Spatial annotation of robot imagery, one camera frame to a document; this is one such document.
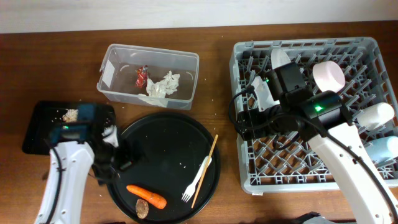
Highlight black rectangular tray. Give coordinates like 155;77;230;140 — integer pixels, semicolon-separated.
22;101;116;155

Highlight brown cookie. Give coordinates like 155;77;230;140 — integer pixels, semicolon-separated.
136;199;149;219

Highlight red snack wrapper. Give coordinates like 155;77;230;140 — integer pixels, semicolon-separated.
136;65;148;88

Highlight orange carrot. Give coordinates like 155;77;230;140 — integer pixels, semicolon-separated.
126;185;167;209

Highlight white speckled plate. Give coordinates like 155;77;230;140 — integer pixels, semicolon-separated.
271;49;291;69

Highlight white plastic fork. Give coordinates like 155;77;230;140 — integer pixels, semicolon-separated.
182;156;212;202

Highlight black round tray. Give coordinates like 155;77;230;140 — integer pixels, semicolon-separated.
107;113;221;223

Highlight peanut shells food scraps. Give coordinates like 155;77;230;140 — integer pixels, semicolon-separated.
62;109;78;123

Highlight white cup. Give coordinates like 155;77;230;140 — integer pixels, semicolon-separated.
357;102;395;131

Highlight light blue cup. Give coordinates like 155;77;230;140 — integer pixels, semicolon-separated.
365;136;398;164

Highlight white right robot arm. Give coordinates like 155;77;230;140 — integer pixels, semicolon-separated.
229;61;397;223

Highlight white napkin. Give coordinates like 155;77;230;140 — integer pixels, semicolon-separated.
139;71;180;108

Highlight wooden chopstick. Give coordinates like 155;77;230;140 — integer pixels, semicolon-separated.
191;134;219;208

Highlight grey dishwasher rack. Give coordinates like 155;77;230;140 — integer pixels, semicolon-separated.
229;37;397;195

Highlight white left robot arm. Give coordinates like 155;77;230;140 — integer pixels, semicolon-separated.
35;103;138;223

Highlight clear plastic bin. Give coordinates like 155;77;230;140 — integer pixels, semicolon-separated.
96;44;200;110

